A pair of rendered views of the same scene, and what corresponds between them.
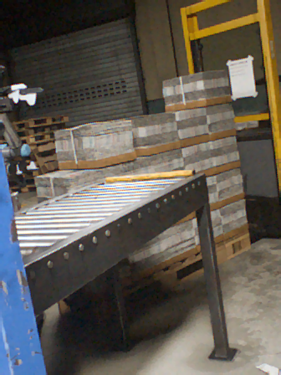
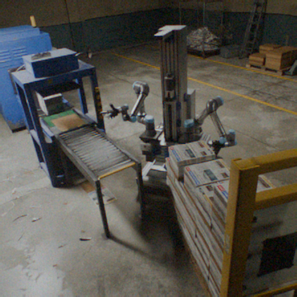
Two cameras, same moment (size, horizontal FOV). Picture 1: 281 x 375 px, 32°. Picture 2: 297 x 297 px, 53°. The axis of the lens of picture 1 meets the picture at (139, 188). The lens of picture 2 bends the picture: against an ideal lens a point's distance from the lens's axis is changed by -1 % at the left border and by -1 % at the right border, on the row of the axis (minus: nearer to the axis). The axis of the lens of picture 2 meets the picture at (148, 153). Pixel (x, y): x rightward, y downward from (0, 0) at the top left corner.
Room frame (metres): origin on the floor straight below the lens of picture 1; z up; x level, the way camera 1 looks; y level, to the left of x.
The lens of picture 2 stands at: (3.79, -2.13, 2.55)
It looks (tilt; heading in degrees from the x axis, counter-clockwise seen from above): 31 degrees down; 121
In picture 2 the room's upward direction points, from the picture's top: 5 degrees counter-clockwise
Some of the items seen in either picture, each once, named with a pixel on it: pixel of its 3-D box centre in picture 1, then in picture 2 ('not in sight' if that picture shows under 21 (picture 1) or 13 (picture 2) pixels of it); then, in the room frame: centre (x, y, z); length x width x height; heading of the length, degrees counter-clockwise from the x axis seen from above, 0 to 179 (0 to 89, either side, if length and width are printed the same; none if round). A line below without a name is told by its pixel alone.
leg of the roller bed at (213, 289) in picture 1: (212, 280); (103, 213); (2.04, -0.25, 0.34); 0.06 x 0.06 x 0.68; 61
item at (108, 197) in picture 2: not in sight; (102, 196); (1.57, 0.31, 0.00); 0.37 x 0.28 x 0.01; 151
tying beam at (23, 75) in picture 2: not in sight; (53, 73); (0.71, 0.78, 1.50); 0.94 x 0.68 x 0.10; 61
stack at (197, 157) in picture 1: (139, 222); (202, 217); (3.07, 0.03, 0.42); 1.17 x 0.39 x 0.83; 132
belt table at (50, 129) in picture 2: not in sight; (65, 123); (0.70, 0.78, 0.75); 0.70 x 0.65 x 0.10; 151
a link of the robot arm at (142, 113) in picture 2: not in sight; (140, 103); (1.99, 0.85, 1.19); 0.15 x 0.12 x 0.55; 160
